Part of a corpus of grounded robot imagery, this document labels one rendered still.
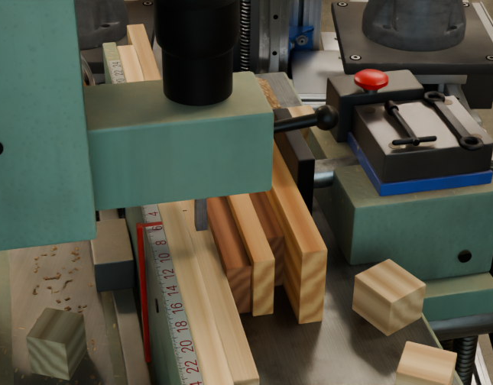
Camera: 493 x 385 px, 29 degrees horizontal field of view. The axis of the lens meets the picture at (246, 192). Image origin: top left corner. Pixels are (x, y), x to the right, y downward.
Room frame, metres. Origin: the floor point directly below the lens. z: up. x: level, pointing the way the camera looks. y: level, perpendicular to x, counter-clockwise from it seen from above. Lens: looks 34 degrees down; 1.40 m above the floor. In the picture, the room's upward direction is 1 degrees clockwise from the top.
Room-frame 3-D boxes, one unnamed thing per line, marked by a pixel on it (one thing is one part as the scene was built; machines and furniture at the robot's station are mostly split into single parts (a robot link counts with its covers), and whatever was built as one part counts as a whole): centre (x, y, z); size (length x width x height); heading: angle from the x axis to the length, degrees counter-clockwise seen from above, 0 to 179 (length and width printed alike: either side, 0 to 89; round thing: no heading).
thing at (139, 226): (0.62, 0.08, 0.89); 0.02 x 0.01 x 0.14; 103
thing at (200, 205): (0.63, 0.04, 0.97); 0.01 x 0.01 x 0.05; 13
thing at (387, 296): (0.58, -0.11, 0.92); 0.04 x 0.04 x 0.03; 38
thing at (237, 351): (0.76, 0.07, 0.92); 0.60 x 0.02 x 0.04; 13
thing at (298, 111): (0.85, -0.05, 0.92); 0.03 x 0.03 x 0.03; 15
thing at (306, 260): (0.68, -0.03, 0.94); 0.23 x 0.02 x 0.07; 13
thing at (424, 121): (0.73, -0.14, 0.99); 0.13 x 0.11 x 0.06; 13
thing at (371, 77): (0.76, -0.11, 1.02); 0.03 x 0.03 x 0.01
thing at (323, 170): (0.71, -0.07, 0.95); 0.09 x 0.07 x 0.09; 13
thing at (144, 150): (0.63, 0.06, 1.03); 0.14 x 0.07 x 0.09; 103
